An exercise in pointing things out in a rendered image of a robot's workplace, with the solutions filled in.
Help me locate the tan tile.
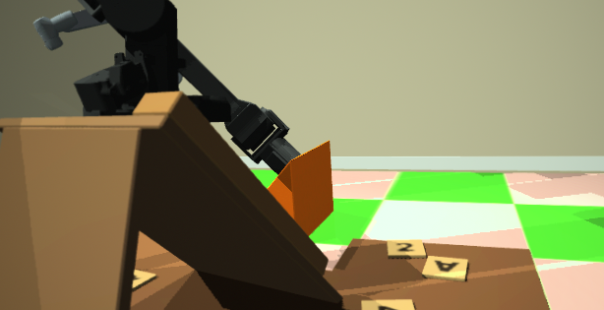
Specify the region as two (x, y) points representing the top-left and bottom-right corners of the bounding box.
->
(132, 270), (157, 291)

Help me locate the yellow letter tile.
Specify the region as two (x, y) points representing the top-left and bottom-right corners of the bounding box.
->
(361, 299), (415, 310)
(422, 256), (468, 281)
(388, 239), (426, 258)

